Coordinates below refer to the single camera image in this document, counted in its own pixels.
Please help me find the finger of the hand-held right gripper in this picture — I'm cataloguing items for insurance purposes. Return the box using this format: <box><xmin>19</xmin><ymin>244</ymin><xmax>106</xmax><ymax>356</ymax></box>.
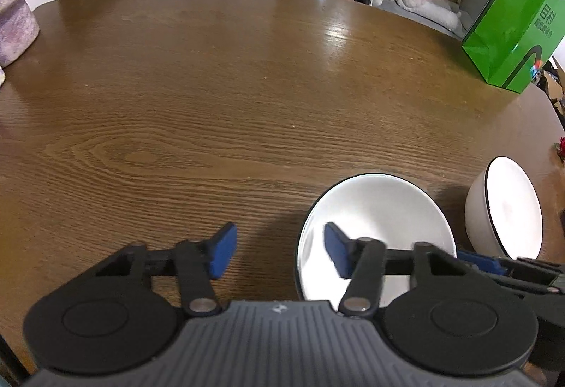
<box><xmin>457</xmin><ymin>250</ymin><xmax>565</xmax><ymax>296</ymax></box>
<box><xmin>514</xmin><ymin>255</ymin><xmax>565</xmax><ymax>279</ymax></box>

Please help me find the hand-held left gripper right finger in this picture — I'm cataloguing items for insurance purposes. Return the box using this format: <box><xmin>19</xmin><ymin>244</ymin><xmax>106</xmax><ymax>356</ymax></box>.
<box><xmin>324</xmin><ymin>222</ymin><xmax>473</xmax><ymax>319</ymax></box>

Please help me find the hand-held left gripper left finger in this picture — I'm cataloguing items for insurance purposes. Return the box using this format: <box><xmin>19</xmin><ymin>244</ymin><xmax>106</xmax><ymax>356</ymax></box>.
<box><xmin>95</xmin><ymin>222</ymin><xmax>239</xmax><ymax>317</ymax></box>

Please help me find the white bowl black rim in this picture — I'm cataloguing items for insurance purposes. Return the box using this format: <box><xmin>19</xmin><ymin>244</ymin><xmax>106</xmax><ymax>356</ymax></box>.
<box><xmin>464</xmin><ymin>156</ymin><xmax>545</xmax><ymax>261</ymax></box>
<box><xmin>293</xmin><ymin>173</ymin><xmax>457</xmax><ymax>304</ymax></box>

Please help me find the green paper bag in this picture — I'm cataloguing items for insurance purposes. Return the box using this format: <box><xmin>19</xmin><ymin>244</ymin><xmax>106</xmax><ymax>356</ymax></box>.
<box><xmin>461</xmin><ymin>0</ymin><xmax>565</xmax><ymax>95</ymax></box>

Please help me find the white plush toy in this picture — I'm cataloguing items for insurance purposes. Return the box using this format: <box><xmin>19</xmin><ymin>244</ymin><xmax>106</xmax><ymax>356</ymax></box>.
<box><xmin>395</xmin><ymin>0</ymin><xmax>462</xmax><ymax>28</ymax></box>

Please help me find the pink ribbed vase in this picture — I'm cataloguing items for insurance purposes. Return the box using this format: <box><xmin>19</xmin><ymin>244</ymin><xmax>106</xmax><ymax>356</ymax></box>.
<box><xmin>0</xmin><ymin>0</ymin><xmax>40</xmax><ymax>69</ymax></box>

